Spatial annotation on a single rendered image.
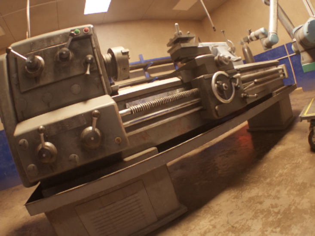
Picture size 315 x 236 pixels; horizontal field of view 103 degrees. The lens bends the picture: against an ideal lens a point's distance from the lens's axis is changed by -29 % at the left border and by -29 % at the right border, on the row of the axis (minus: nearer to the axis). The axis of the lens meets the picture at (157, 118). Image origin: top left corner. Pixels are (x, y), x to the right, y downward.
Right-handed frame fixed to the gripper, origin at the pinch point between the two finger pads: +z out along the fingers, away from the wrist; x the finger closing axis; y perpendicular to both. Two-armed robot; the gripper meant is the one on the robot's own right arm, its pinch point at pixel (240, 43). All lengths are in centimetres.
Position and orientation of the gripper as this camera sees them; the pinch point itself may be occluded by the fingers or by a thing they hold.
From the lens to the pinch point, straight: 198.8
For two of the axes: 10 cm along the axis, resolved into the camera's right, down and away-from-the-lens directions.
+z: -4.3, 0.8, 9.0
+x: 8.5, -3.0, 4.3
